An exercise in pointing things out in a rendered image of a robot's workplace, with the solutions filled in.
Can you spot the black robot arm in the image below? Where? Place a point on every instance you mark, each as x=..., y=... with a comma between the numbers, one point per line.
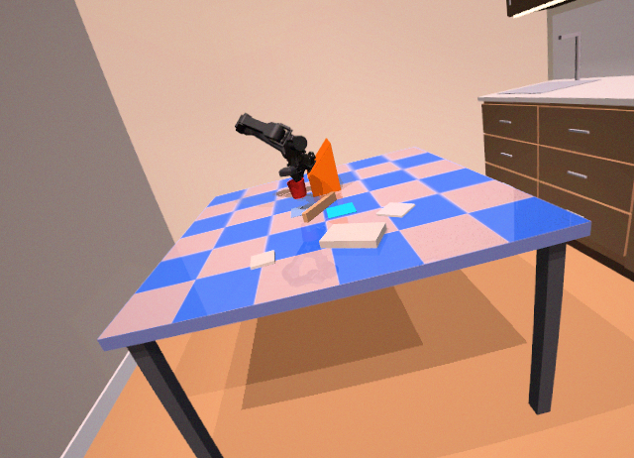
x=272, y=133

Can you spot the red cup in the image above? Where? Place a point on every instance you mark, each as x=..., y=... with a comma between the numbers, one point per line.
x=297, y=189

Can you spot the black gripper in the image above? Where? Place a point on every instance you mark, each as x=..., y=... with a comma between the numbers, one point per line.
x=296, y=172

